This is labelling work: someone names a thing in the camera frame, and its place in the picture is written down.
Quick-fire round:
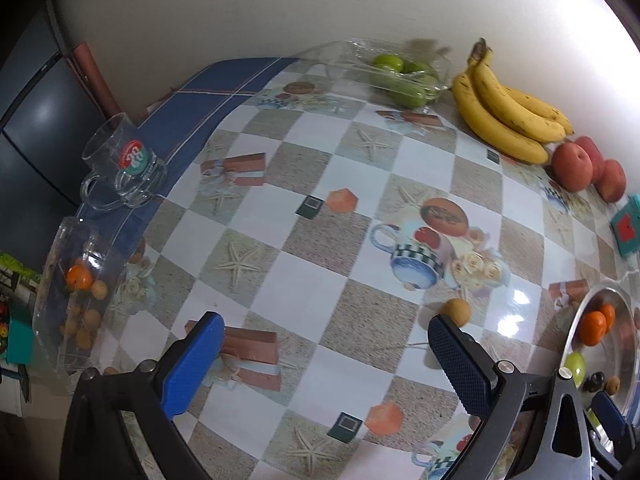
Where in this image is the dark cabinet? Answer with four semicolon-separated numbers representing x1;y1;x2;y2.
1;9;104;270

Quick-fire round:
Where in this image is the patterned vinyl tablecloth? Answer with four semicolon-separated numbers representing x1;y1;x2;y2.
91;60;639;479

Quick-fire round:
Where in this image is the stainless steel bowl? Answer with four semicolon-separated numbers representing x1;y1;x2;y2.
561;280;639;420

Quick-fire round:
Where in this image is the red apple front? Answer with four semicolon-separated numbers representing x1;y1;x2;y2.
551;142;593;193

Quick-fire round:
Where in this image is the dark cherry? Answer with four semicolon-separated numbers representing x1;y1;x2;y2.
582;372;605;393

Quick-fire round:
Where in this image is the large green fruit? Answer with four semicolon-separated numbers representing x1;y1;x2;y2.
563;352;586;389

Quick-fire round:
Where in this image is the red apple right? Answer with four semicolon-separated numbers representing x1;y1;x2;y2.
594;159;627;204

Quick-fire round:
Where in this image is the orange tangerine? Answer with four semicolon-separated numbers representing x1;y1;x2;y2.
599;304;616;332
577;310;608;347

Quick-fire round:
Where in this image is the red apple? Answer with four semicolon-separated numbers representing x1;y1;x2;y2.
594;159;627;204
551;142;593;193
575;136;604;184

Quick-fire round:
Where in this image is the red apple middle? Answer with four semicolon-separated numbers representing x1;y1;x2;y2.
575;136;604;184

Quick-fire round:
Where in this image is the yellow banana bunch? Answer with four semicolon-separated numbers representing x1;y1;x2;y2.
451;38;574;165

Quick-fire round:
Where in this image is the glass mug with logo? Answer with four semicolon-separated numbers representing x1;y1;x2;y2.
79;112;167;211

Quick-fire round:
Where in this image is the brown longan fruit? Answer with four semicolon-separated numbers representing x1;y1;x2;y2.
439;298;471;327

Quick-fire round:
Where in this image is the clear box of green fruits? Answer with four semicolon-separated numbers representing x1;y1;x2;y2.
297;38;452;112

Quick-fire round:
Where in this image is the teal toy box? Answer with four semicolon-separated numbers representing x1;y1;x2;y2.
610;194;640;258

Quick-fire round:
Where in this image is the clear plastic fruit container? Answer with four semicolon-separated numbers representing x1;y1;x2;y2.
32;217;126;375

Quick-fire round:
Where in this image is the small brown longan in bowl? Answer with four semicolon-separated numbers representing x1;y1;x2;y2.
605;376;620;396

